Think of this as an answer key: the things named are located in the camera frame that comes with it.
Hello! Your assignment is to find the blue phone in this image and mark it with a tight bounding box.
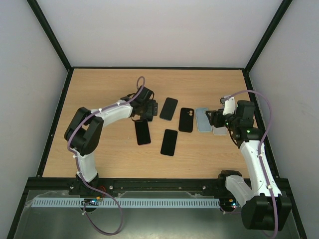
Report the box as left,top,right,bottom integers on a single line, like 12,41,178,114
159,98,178,121

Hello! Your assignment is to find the light blue slotted cable duct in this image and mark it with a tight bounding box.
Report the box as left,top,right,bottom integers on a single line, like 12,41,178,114
31,198,220,209

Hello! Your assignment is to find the pink edged black phone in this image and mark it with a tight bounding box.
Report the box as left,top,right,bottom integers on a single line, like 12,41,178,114
135,119,151,145

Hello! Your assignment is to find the beige phone case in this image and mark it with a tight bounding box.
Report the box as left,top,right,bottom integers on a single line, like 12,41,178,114
212,126,228,136

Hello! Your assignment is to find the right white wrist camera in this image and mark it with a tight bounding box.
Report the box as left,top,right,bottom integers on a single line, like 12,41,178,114
220,96,236,116

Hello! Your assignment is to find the black phone case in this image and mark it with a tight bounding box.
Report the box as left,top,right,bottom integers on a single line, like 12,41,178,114
178,108,194,133

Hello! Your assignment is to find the light blue phone case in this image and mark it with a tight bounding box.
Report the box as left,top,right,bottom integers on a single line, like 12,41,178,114
195,108,212,132

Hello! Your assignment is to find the black aluminium frame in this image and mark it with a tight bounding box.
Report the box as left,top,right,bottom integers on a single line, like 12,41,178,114
0,0,319,239

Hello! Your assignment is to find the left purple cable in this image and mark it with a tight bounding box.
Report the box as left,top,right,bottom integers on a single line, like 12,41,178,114
67,76,147,235

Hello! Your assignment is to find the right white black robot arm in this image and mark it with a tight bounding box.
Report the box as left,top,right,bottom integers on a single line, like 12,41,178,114
205,97,292,232

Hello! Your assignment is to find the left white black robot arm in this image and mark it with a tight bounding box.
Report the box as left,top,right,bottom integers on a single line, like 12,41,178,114
64,86,158,192

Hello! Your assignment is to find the black mounting rail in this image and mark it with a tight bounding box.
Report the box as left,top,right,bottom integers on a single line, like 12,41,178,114
68,178,290,199

